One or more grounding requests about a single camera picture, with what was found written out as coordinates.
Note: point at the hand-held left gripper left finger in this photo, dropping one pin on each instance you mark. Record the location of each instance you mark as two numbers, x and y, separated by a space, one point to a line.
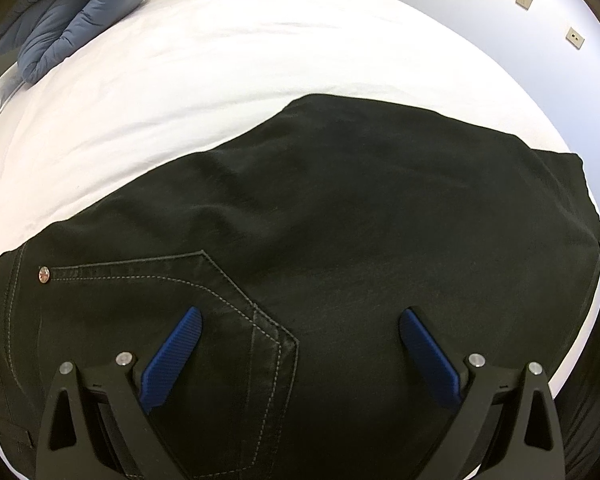
172 355

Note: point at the blue quilted blanket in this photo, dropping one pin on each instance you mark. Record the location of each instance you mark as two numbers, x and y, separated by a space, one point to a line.
70 15

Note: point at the black pants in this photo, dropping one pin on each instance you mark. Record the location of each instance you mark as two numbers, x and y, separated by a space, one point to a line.
300 270

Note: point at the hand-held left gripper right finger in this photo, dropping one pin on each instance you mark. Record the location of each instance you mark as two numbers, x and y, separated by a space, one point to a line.
427 355

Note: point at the beige wall socket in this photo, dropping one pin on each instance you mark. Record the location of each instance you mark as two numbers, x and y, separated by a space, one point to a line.
524 0
575 38

